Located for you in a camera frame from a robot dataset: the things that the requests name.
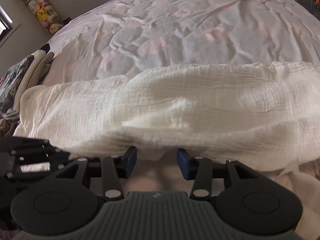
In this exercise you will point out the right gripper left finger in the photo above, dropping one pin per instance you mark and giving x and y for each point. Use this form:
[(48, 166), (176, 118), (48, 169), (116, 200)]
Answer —
[(62, 202)]

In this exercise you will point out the brown striped garment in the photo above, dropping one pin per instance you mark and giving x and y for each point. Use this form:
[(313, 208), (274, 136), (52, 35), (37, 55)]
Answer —
[(8, 126)]

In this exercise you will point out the hanging plush toy organizer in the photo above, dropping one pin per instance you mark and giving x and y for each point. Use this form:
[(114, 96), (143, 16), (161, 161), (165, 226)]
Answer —
[(45, 14)]

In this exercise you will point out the white crinkled muslin garment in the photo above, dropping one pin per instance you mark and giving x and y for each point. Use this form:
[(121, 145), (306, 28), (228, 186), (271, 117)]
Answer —
[(265, 115)]

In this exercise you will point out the beige fleece folded garment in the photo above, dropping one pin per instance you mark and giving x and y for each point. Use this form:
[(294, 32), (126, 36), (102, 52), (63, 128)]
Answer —
[(40, 70)]

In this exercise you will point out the grey pink-dotted bed cover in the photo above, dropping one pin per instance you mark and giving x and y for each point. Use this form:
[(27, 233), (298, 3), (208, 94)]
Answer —
[(126, 37)]

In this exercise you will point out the window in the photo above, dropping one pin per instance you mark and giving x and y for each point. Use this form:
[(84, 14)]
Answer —
[(8, 26)]

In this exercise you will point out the dark floral folded garment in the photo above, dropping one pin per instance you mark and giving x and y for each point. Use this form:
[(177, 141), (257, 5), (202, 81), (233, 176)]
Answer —
[(11, 82)]

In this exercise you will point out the light grey folded sweater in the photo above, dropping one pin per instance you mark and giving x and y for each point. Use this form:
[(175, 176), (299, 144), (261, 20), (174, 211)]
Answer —
[(37, 57)]

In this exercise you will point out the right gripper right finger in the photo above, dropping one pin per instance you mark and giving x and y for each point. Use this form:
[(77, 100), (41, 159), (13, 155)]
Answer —
[(242, 197)]

